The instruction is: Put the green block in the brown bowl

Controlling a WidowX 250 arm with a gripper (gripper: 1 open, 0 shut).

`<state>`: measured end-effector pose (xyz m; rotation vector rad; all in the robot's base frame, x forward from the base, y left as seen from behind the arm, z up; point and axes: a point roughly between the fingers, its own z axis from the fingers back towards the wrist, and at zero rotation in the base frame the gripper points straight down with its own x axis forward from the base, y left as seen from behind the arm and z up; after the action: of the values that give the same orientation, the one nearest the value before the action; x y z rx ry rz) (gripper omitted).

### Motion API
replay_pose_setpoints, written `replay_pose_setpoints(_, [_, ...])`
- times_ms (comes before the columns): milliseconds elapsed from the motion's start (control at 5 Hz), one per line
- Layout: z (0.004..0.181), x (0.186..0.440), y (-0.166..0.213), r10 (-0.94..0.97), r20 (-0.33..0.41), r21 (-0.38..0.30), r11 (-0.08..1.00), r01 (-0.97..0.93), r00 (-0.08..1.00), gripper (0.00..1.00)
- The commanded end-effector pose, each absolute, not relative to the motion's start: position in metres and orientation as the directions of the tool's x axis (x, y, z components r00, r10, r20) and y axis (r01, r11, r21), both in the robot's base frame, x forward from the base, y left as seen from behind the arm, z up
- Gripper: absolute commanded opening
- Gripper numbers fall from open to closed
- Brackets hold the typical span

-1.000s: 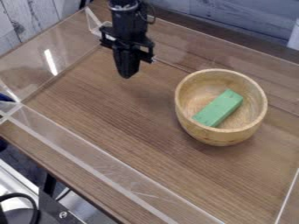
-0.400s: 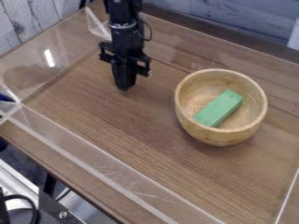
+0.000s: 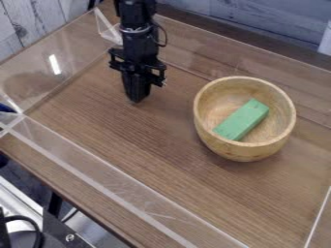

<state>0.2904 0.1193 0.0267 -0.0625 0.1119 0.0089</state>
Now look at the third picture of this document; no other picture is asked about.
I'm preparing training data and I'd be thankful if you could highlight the light wooden bowl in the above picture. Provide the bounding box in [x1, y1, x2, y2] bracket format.
[192, 76, 298, 162]

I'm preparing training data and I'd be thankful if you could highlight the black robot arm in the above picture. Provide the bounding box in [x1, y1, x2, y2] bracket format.
[108, 0, 167, 103]

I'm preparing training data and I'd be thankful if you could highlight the black metal table leg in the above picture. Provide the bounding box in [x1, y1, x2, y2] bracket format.
[42, 193, 96, 248]

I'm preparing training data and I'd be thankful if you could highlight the blue object at left edge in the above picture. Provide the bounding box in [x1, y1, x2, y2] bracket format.
[0, 103, 17, 113]

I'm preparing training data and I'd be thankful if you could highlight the clear acrylic front barrier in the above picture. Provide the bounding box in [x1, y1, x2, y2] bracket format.
[0, 98, 248, 248]

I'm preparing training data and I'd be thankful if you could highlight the green rectangular block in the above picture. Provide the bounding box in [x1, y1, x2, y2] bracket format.
[214, 99, 270, 141]

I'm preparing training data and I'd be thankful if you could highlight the clear acrylic corner bracket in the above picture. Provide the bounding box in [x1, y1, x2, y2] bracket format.
[95, 8, 123, 46]

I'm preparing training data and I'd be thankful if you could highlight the black cable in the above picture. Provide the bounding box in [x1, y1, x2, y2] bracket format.
[0, 215, 44, 248]

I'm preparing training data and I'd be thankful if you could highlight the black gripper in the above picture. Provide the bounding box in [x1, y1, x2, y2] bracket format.
[108, 27, 167, 103]

